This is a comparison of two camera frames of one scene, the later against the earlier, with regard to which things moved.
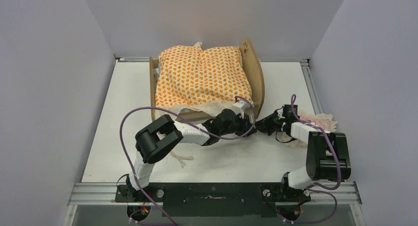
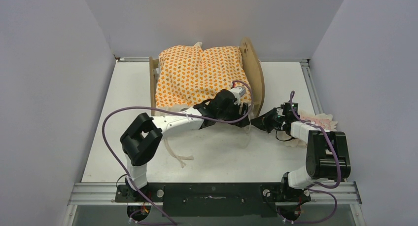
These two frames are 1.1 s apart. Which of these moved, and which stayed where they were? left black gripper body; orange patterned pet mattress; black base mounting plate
Moved: left black gripper body
Stayed: black base mounting plate; orange patterned pet mattress
